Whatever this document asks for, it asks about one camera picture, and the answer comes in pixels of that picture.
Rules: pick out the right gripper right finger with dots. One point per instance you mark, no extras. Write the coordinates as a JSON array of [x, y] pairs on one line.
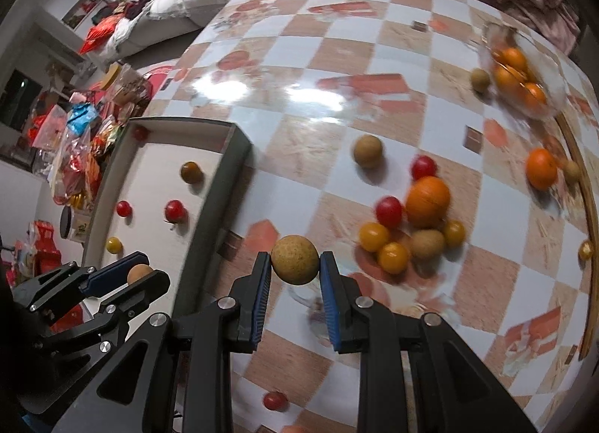
[[413, 366]]

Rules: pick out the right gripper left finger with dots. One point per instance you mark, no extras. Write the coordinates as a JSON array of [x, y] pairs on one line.
[[135, 390]]

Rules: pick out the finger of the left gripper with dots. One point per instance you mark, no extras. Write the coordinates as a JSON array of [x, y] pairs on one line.
[[131, 294], [52, 295]]

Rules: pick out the yellow tomato front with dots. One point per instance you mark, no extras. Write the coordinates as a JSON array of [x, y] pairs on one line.
[[114, 245]]

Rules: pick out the red cherry tomato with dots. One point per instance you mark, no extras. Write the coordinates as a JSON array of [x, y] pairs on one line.
[[389, 212], [124, 209], [423, 166]]

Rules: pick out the dark longan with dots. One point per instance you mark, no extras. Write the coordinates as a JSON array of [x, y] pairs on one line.
[[191, 173]]

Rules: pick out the red tomato with stem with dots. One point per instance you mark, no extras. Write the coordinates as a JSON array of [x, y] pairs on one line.
[[275, 401]]

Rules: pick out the red gift box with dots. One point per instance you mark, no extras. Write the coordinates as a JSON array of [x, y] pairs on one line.
[[46, 256]]

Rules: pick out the black lidded jar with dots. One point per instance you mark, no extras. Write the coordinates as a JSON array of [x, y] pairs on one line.
[[74, 224]]

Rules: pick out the yellow cherry tomato right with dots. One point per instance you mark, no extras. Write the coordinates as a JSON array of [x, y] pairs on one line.
[[393, 258]]

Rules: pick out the yellow cherry tomato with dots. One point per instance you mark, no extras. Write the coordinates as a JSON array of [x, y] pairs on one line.
[[393, 258], [373, 236]]

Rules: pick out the longan beside orange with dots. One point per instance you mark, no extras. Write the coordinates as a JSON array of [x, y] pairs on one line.
[[427, 244]]

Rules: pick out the shallow white tray box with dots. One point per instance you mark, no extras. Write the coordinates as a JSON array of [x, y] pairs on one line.
[[147, 176]]

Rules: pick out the yellow cherry tomato left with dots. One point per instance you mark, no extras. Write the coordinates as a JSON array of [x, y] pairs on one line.
[[373, 236]]

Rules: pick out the snack bag pile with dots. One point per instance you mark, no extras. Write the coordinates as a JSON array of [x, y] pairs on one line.
[[69, 141]]

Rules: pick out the small dark yellow tomato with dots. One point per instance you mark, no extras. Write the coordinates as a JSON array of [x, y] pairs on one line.
[[454, 233]]

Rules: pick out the large orange in cluster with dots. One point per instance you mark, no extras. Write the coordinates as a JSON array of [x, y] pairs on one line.
[[427, 202]]

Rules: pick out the clear snack jar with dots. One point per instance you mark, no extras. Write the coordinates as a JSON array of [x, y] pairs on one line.
[[122, 84]]

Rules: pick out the red cherry tomato top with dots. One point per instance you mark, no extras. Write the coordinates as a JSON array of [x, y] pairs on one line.
[[423, 166]]

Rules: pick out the golden tomato at edge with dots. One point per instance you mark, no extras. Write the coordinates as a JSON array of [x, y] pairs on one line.
[[586, 250]]

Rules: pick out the red round mat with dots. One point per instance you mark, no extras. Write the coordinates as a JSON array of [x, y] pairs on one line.
[[156, 75]]

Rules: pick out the orange near table edge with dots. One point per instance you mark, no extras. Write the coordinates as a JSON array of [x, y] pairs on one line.
[[541, 169]]

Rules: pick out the longan by edge orange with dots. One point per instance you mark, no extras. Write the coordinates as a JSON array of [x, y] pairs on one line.
[[571, 172]]

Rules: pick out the longan beside bowl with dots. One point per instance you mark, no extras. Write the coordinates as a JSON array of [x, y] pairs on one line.
[[480, 80]]

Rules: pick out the orange in bowl right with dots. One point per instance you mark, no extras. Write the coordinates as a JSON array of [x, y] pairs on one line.
[[534, 97]]

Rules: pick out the orange in bowl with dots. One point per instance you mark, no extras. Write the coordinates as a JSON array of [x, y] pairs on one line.
[[513, 57], [534, 97], [509, 81]]

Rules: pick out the orange in bowl middle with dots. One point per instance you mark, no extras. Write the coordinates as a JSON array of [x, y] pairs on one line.
[[509, 81]]

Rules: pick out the glass fruit bowl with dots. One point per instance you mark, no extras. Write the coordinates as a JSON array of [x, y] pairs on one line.
[[542, 69]]

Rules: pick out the orange in bowl top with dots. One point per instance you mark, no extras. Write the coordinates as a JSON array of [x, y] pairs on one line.
[[513, 57]]

